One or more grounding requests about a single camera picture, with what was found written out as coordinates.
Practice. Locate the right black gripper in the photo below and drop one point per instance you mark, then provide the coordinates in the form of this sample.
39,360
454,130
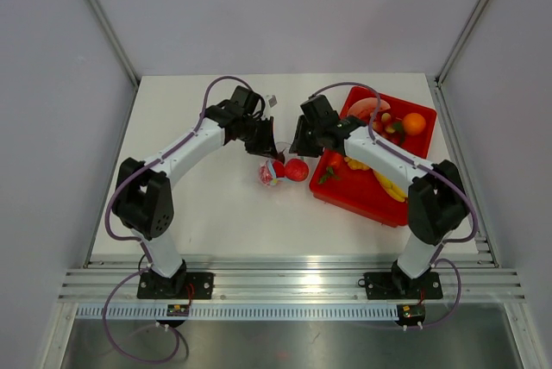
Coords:
299,145

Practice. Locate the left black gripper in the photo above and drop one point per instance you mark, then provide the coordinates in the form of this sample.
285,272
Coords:
266,146

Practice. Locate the clear zip top bag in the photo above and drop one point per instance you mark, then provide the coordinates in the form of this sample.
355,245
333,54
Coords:
283,147

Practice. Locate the red tomato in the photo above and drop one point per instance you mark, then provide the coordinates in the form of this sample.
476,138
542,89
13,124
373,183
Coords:
271,172

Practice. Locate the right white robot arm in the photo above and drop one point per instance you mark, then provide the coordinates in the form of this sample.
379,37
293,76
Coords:
436,202

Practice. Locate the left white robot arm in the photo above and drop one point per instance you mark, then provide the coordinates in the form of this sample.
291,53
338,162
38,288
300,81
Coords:
143,198

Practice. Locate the watermelon slice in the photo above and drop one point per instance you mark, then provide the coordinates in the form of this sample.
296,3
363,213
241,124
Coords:
366,107

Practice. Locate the yellow ginger root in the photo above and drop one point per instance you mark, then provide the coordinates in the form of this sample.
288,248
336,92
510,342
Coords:
356,165

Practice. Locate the red plastic tray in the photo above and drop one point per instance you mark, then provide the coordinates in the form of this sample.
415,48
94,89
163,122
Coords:
359,191

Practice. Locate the lychee bunch with leaf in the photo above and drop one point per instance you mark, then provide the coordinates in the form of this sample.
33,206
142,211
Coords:
390,128

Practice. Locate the orange fruit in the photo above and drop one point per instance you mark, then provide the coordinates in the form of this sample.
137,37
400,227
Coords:
414,124

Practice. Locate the yellow banana bunch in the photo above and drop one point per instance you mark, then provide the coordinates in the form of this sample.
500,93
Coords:
390,188

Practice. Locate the left circuit board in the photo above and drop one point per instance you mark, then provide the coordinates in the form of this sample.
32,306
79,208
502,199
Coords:
178,310

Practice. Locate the circuit board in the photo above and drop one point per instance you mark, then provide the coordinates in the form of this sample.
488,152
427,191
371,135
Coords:
178,310
411,314

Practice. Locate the right circuit board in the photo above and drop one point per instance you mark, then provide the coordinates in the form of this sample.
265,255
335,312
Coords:
411,314

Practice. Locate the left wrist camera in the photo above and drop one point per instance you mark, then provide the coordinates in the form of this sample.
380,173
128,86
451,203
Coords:
271,100

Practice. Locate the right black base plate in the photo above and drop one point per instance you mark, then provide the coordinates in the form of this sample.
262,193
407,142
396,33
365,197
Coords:
388,286

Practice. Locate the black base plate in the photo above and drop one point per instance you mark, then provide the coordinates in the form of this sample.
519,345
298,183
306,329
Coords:
388,286
182,286

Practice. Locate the white slotted cable duct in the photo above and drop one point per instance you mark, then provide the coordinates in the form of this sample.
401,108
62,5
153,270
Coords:
243,312

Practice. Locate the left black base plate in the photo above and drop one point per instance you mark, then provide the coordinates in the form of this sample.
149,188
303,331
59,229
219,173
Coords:
182,286

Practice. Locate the left aluminium corner post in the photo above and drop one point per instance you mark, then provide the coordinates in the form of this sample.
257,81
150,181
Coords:
103,21

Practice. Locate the aluminium corner post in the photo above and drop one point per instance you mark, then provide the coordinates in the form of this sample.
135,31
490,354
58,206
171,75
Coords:
473,19
103,21

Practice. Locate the aluminium rail frame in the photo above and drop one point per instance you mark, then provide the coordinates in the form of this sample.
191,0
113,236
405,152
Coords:
295,279

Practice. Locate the right aluminium corner post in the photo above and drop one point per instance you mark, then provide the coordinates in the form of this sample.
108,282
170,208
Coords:
473,19

